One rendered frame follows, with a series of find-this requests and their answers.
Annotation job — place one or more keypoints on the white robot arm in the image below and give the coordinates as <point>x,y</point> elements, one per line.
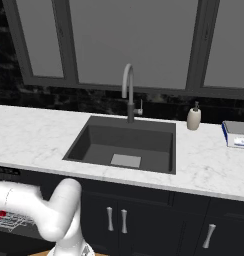
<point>57,213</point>

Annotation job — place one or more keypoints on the dark cupboard door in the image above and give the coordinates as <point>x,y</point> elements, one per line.
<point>144,230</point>
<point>97,223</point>
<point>224,233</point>

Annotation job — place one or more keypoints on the black dishwasher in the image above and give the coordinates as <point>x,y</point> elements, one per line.
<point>24,176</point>

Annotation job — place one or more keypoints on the dark grey sink basin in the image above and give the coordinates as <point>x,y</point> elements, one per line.
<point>127,143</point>

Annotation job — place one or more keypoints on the grey curved tap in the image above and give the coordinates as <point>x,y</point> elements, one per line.
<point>128,90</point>

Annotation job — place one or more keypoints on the beige soap dispenser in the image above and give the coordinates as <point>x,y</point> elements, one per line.
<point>193,118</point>

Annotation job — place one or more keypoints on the white and blue box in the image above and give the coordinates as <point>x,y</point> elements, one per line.
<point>236,134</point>

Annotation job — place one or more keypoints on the red item in rack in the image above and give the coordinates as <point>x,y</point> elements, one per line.
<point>0,213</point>

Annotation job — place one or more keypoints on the dark grey window frame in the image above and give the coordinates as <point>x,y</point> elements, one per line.
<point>69,43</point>

